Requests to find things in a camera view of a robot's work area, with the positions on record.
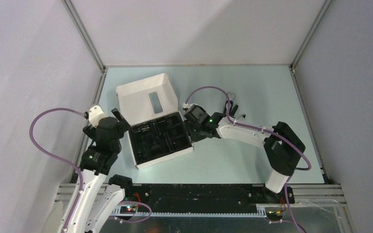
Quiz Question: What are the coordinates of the white box with black tray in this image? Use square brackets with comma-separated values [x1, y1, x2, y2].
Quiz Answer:
[116, 73, 194, 169]

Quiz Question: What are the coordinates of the black cylindrical adapter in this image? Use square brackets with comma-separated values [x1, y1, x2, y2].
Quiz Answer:
[230, 104, 239, 117]

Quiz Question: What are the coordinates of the silver black hair clipper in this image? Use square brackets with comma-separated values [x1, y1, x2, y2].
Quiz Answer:
[227, 93, 236, 102]

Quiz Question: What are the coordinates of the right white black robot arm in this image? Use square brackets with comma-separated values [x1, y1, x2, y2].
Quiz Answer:
[183, 103, 305, 203]

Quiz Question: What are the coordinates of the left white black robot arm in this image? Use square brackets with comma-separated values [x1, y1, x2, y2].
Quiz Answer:
[57, 105, 134, 233]

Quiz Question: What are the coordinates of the left controller board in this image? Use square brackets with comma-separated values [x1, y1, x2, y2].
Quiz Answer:
[119, 205, 137, 215]

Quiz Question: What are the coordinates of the controller board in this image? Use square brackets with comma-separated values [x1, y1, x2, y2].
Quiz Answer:
[119, 205, 137, 215]
[266, 211, 285, 222]

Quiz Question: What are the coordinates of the right controller board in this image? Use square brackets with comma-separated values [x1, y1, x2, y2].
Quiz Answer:
[266, 211, 285, 222]

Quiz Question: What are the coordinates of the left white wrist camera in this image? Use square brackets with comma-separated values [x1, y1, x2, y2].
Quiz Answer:
[84, 104, 108, 128]

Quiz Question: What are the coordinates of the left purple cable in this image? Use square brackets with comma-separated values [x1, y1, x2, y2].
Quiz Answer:
[29, 107, 89, 233]

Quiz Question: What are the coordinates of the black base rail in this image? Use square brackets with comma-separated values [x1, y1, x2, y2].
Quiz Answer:
[124, 184, 295, 214]

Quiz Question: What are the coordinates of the left aluminium corner post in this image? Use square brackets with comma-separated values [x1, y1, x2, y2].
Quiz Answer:
[61, 0, 105, 72]

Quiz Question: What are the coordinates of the aluminium corner post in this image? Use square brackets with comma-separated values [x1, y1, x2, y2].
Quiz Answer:
[290, 0, 334, 73]
[61, 0, 105, 72]

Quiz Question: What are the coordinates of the right aluminium corner post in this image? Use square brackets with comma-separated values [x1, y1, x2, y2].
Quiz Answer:
[290, 0, 334, 73]

